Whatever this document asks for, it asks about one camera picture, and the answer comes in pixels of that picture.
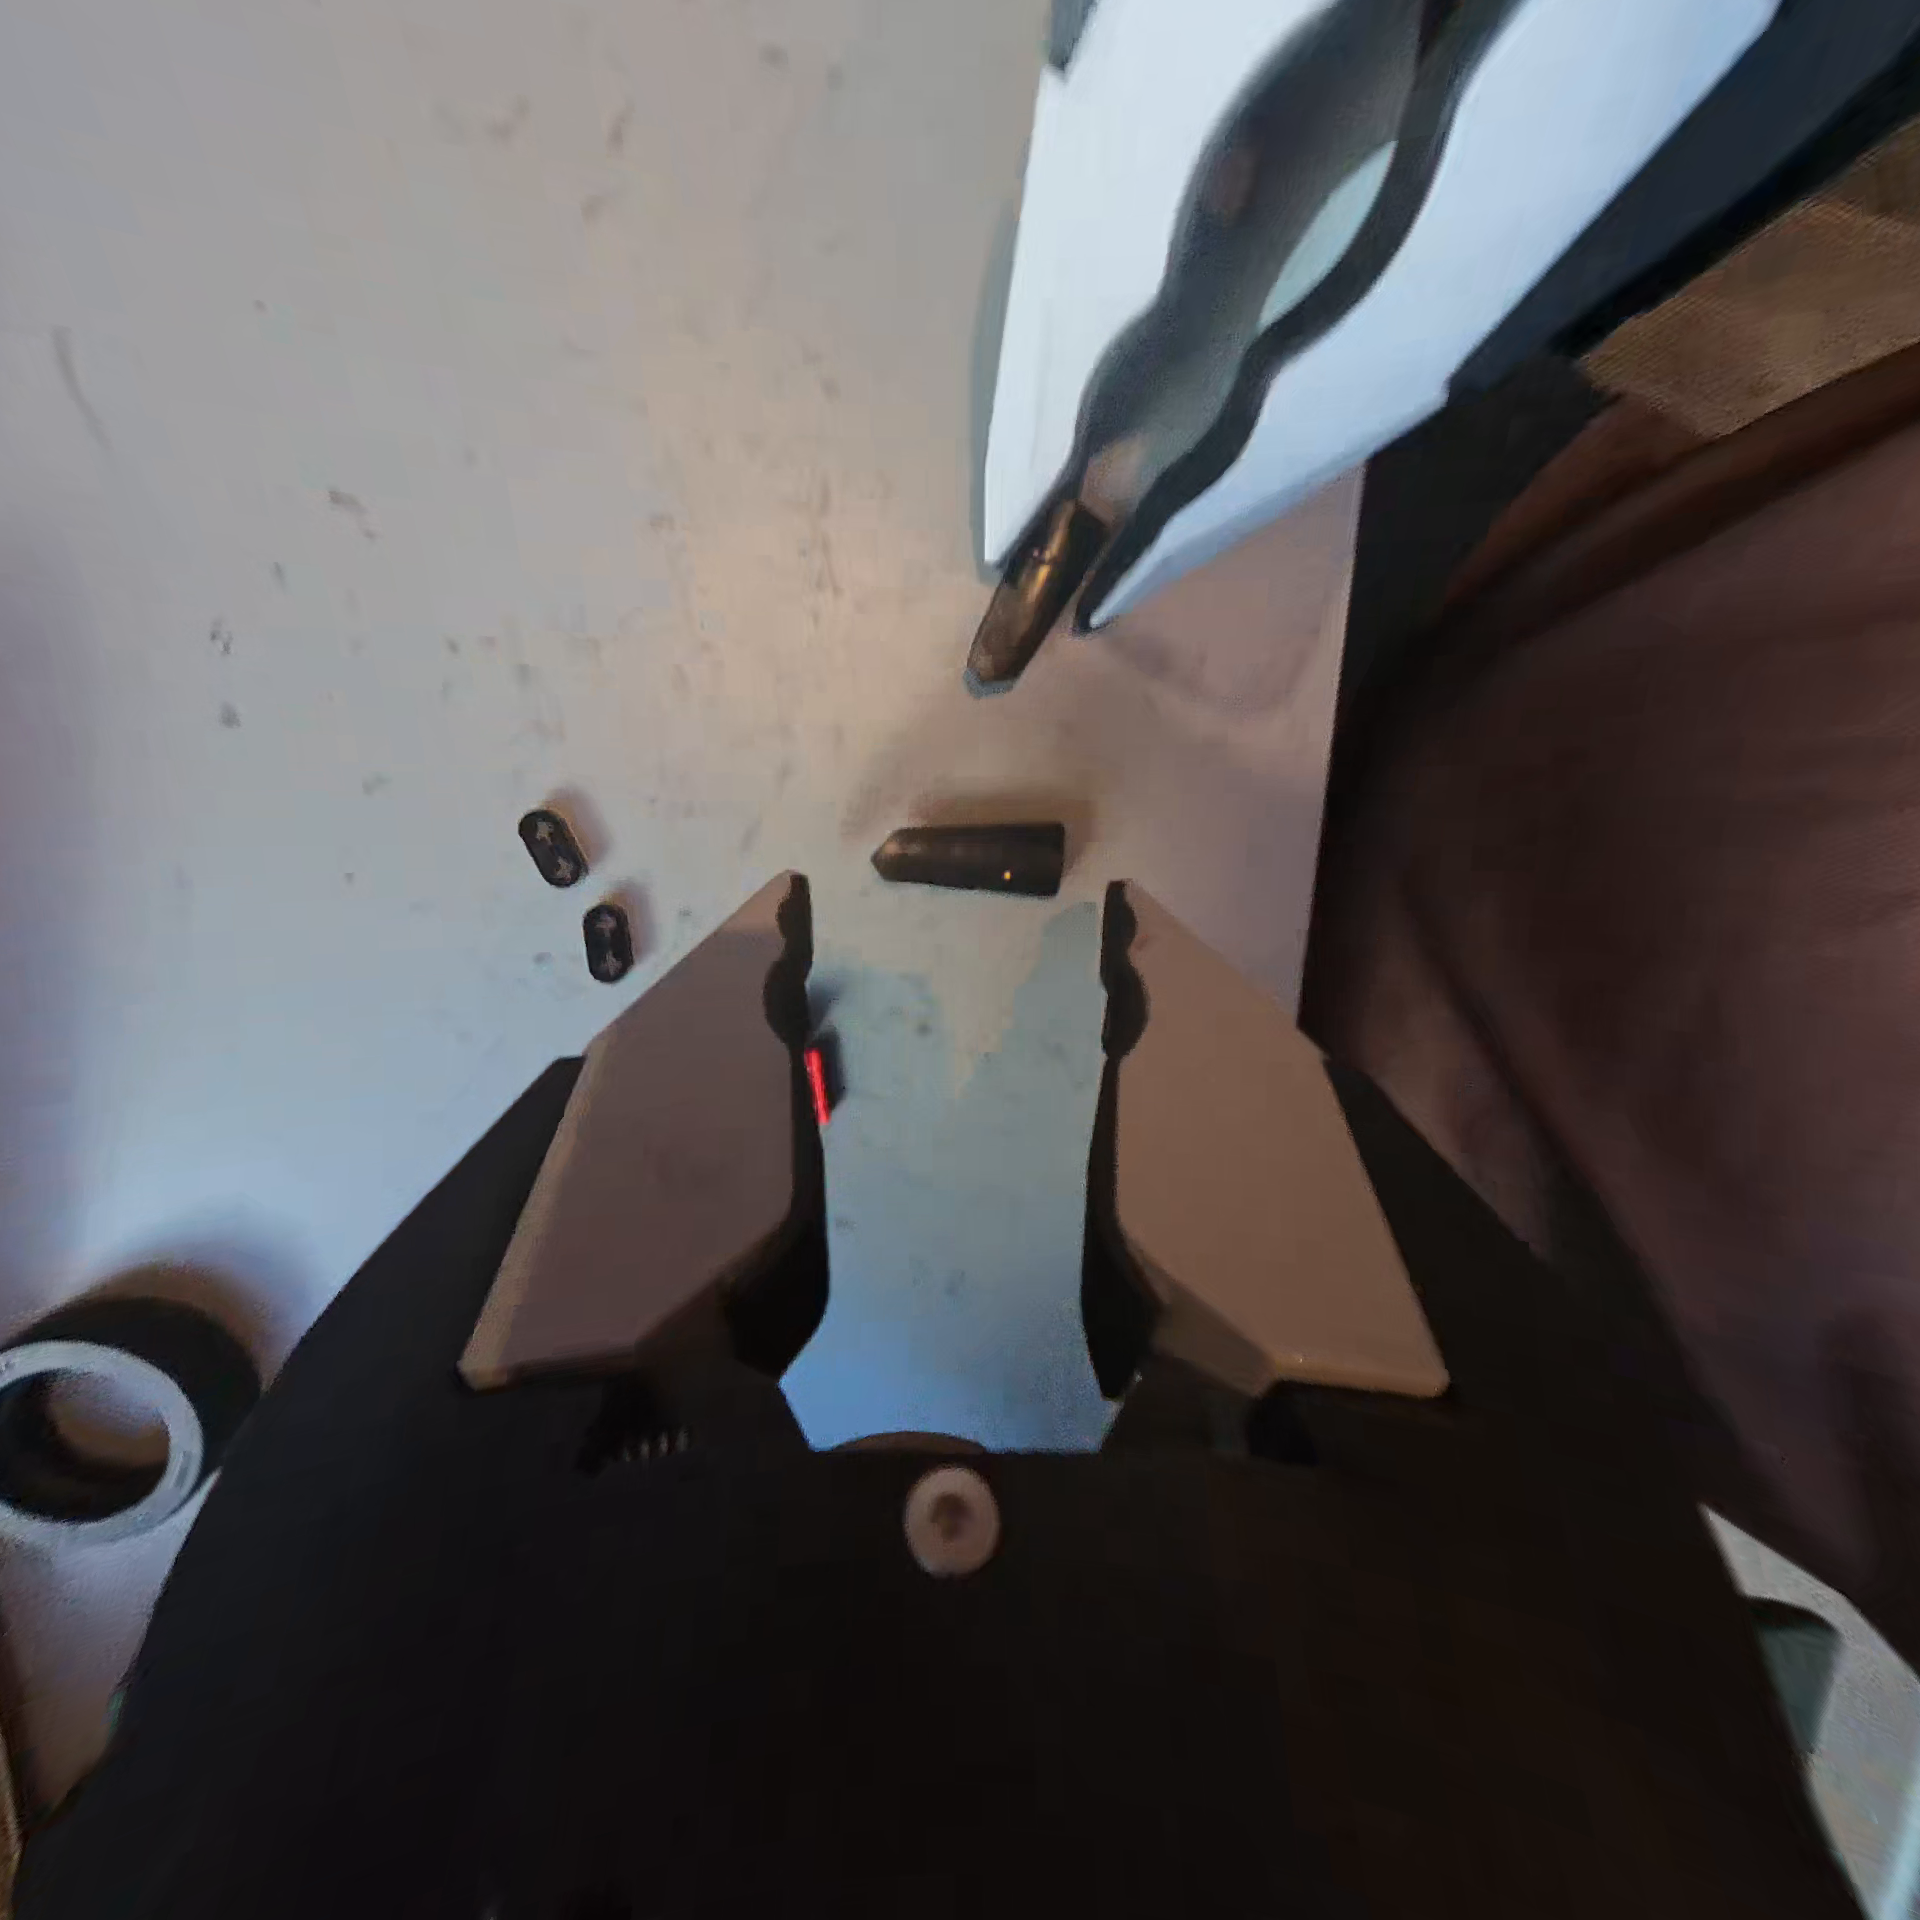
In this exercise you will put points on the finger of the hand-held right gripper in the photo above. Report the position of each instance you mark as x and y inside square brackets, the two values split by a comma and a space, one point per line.
[1501, 225]
[1095, 225]

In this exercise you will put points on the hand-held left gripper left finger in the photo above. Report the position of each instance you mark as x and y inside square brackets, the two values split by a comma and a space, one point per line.
[660, 1184]

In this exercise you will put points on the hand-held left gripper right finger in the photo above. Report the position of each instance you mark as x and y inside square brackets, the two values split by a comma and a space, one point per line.
[1261, 1201]

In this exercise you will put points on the red pin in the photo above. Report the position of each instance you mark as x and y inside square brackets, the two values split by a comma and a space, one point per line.
[819, 1083]

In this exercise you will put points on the black small connector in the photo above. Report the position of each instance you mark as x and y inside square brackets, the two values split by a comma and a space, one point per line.
[552, 849]
[609, 943]

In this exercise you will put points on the black long panel piece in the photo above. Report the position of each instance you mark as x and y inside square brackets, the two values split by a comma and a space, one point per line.
[1034, 601]
[969, 858]

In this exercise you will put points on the person's right forearm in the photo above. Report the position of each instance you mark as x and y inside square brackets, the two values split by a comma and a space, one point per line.
[1770, 315]

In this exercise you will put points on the black rubber tyre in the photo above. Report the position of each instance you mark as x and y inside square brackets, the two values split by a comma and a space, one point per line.
[159, 1500]

